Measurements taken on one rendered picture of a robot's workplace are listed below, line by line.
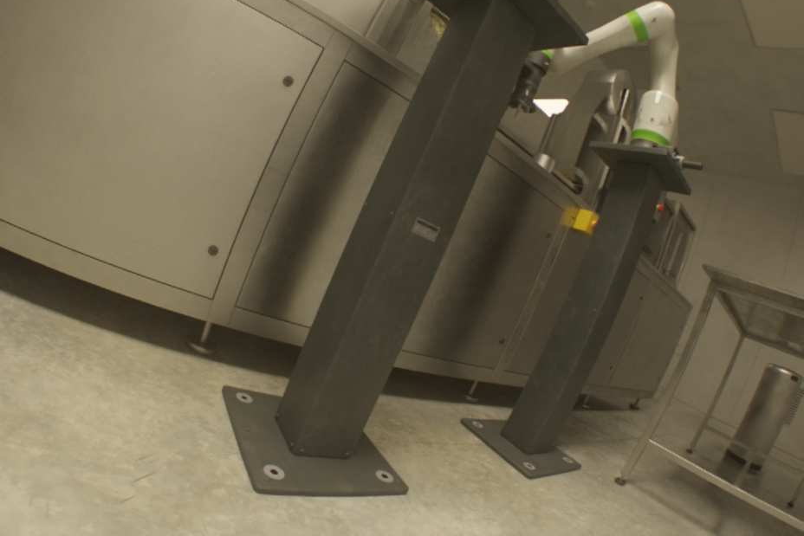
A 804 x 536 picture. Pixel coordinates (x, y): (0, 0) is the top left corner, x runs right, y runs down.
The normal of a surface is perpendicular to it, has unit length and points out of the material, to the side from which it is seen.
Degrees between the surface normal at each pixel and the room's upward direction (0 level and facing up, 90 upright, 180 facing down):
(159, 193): 90
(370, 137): 90
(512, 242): 90
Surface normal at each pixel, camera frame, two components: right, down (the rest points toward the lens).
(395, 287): 0.51, 0.22
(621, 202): -0.76, -0.34
